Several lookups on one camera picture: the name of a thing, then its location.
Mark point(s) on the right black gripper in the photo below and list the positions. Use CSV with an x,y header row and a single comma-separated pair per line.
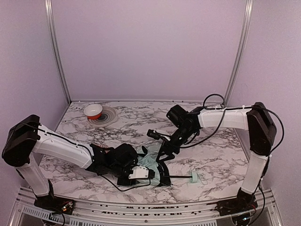
x,y
170,149

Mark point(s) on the orange white bowl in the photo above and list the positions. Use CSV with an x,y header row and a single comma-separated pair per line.
x,y
93,111

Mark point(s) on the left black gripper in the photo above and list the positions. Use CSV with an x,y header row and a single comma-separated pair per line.
x,y
123,179

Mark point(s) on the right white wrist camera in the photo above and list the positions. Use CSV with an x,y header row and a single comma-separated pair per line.
x,y
156,135

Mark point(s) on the red patterned bowl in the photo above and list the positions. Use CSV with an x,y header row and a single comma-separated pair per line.
x,y
103,148

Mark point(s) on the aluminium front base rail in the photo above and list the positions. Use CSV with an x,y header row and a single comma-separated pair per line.
x,y
97,213

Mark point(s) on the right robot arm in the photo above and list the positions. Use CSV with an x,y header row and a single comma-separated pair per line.
x,y
219,154

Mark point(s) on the mint green folding umbrella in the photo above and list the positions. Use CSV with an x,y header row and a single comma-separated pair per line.
x,y
147,158

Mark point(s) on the right aluminium frame post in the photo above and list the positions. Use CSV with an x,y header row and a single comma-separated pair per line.
x,y
241,47

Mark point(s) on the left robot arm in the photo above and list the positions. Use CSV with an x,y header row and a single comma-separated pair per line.
x,y
29,137

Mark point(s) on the aluminium frame post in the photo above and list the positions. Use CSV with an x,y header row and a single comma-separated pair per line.
x,y
241,47
55,47

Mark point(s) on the left aluminium frame post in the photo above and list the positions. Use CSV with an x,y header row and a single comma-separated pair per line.
x,y
55,47

